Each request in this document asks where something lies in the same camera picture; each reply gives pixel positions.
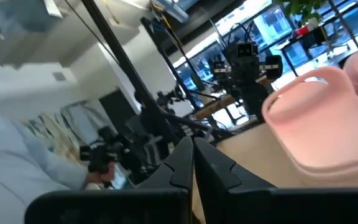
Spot wooden side table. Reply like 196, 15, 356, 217
193, 93, 239, 121

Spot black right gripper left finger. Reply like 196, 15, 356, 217
24, 136, 195, 224

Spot person's hand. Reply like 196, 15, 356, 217
85, 161, 117, 185

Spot black handheld device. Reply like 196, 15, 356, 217
78, 126, 132, 189

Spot black station frame post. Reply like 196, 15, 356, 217
80, 0, 232, 141

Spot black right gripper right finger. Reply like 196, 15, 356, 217
193, 137, 358, 224

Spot green leafy potted tree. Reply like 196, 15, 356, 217
273, 0, 358, 50

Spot red box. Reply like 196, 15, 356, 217
295, 26, 310, 37

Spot person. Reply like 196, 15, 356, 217
0, 111, 117, 224

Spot wooden shelf with black frame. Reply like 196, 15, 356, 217
216, 123, 310, 189

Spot black two-armed robot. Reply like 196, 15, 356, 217
209, 39, 284, 123

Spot black frame desk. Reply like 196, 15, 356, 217
277, 0, 358, 78

